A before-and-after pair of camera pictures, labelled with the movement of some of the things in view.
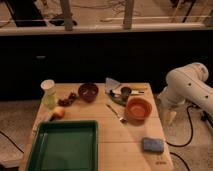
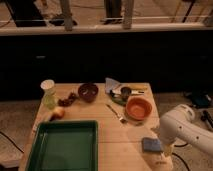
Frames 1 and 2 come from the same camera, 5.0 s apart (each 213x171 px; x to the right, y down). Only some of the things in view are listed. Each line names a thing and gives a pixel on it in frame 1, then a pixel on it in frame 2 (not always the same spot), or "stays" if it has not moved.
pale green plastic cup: [50, 101] stays
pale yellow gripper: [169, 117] → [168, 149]
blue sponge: [153, 145] stays
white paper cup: [48, 86] stays
